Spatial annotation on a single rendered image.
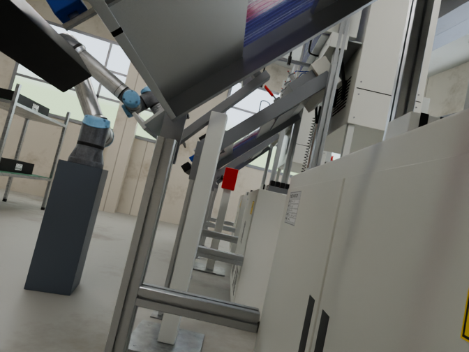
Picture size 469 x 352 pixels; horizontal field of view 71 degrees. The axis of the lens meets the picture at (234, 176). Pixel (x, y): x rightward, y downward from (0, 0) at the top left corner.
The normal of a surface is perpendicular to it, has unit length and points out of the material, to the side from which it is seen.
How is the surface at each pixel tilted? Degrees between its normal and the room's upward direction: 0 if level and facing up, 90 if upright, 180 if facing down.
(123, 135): 90
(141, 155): 90
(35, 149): 90
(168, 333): 90
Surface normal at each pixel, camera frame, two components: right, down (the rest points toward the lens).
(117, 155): 0.23, -0.03
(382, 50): 0.02, -0.07
